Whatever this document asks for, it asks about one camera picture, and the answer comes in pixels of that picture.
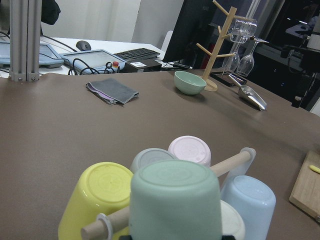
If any pink cup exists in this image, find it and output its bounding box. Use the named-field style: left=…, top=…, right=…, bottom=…
left=168, top=135, right=211, bottom=167

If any green cup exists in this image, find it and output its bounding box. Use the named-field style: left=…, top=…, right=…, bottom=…
left=129, top=160, right=223, bottom=240

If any grey cup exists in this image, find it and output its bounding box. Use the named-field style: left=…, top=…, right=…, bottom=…
left=129, top=148, right=178, bottom=174

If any yellow cup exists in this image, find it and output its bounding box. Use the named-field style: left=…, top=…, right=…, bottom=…
left=58, top=162, right=133, bottom=240

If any white cup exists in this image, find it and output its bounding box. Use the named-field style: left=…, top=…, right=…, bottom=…
left=220, top=200, right=246, bottom=240

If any blue cup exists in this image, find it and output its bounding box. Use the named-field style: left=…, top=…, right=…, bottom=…
left=221, top=175, right=276, bottom=240

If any green bowl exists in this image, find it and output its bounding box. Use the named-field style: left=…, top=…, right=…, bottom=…
left=173, top=71, right=207, bottom=95

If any grey folded cloth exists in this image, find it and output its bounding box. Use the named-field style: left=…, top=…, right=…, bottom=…
left=85, top=78, right=139, bottom=105

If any wooden mug tree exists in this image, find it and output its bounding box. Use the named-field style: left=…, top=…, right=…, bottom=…
left=196, top=0, right=238, bottom=92

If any black computer keyboard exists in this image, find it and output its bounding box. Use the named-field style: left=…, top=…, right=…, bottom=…
left=114, top=48, right=160, bottom=62

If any blue teach pendant tablet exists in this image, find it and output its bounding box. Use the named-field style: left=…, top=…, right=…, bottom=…
left=60, top=49, right=126, bottom=75

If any metal scoop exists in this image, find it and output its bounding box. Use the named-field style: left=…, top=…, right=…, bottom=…
left=227, top=75, right=267, bottom=111

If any upper hanging wine glass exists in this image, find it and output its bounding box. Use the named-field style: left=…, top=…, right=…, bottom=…
left=222, top=43, right=240, bottom=73

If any hanging wine glass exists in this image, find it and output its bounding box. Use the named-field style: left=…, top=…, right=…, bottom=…
left=222, top=43, right=240, bottom=73
left=236, top=40, right=256, bottom=77

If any lower hanging wine glass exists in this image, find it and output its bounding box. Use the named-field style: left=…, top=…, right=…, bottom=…
left=236, top=40, right=256, bottom=77

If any black computer monitor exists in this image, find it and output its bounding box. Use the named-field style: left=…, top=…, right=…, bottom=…
left=162, top=0, right=217, bottom=69

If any black computer mouse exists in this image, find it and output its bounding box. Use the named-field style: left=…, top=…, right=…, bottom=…
left=75, top=40, right=92, bottom=51

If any clear glass mug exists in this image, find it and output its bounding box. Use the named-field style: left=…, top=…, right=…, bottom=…
left=228, top=16, right=258, bottom=44

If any yellow plastic knife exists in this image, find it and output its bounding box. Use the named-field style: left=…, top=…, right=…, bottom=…
left=309, top=165, right=320, bottom=174

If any wooden cutting board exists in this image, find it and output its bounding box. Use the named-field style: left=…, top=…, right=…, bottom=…
left=289, top=150, right=320, bottom=224

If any white wire cup holder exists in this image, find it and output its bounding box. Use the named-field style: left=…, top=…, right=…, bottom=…
left=80, top=147, right=256, bottom=240

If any aluminium frame post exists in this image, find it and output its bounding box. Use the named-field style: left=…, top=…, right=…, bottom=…
left=9, top=0, right=42, bottom=82

